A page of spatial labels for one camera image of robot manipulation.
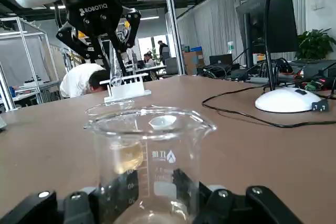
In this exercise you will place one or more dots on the white test tube rack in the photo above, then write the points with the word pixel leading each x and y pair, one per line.
pixel 126 91

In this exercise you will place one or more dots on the person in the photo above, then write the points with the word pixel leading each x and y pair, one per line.
pixel 163 51
pixel 78 79

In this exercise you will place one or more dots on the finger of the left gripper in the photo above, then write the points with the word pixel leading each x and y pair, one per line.
pixel 135 24
pixel 76 43

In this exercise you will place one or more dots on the white desk lamp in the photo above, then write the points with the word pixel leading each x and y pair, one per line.
pixel 286 100

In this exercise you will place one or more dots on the black laptop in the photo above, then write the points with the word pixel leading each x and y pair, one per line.
pixel 220 59

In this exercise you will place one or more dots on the small white porcelain dish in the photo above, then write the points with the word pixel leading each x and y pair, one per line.
pixel 162 123

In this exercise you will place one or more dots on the beaker with yellow liquid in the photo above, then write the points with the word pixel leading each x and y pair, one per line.
pixel 128 158

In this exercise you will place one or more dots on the green potted plant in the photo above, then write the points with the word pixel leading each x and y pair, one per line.
pixel 315 43

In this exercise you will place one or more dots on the clear printed glass beaker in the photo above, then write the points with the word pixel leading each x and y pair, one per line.
pixel 162 155

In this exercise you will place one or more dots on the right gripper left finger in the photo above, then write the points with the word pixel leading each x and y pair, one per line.
pixel 76 208

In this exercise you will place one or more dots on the cardboard box with blue print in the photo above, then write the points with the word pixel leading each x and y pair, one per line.
pixel 194 61

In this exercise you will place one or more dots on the clear plastic bottle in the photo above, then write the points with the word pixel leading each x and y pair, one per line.
pixel 230 48

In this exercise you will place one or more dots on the aluminium frame post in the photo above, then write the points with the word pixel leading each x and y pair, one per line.
pixel 173 24

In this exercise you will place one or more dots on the black power supply unit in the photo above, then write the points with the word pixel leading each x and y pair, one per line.
pixel 323 78

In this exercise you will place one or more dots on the black computer monitor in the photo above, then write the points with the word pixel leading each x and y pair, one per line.
pixel 275 24

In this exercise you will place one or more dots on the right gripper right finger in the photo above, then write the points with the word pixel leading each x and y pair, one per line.
pixel 225 208

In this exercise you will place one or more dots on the glass test tube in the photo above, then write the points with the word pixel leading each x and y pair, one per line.
pixel 115 77

